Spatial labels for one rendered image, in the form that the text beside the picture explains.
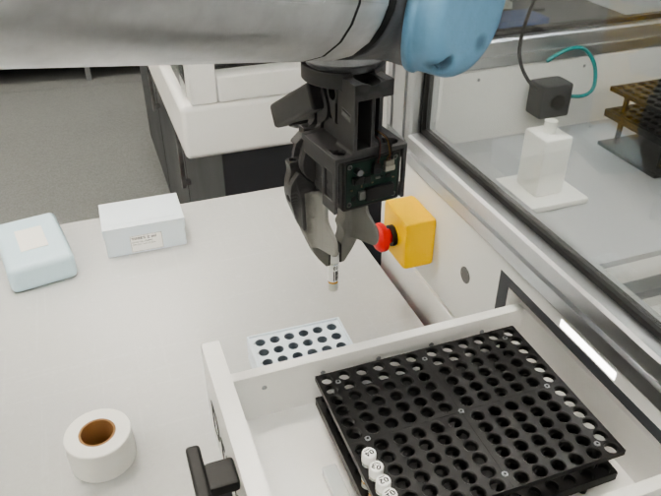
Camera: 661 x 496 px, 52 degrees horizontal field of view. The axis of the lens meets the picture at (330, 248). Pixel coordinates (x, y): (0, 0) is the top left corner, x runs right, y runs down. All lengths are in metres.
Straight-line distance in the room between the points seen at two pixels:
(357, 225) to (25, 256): 0.58
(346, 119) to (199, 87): 0.72
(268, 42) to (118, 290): 0.79
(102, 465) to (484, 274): 0.47
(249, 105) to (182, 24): 1.03
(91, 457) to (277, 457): 0.20
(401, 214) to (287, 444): 0.35
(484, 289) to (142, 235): 0.55
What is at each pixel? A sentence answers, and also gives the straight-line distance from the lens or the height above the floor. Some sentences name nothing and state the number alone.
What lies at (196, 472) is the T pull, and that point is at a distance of 0.59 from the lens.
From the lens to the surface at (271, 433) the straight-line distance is 0.71.
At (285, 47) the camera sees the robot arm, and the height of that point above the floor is 1.28.
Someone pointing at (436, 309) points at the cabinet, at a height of 0.78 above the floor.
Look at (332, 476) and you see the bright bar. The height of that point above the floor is 0.85.
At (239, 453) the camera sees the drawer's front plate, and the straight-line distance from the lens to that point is 0.57.
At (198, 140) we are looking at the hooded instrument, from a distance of 1.29.
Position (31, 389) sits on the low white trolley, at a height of 0.76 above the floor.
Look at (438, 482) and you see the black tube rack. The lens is 0.59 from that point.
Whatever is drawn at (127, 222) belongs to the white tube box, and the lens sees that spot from 1.11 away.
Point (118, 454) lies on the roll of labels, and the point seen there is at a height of 0.79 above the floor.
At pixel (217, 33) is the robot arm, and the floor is 1.29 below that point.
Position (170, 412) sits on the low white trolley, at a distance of 0.85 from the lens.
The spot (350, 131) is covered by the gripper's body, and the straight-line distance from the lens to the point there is 0.55.
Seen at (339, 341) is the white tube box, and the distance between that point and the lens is 0.86.
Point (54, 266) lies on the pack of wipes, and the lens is 1.08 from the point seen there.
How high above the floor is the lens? 1.37
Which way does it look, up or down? 34 degrees down
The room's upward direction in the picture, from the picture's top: straight up
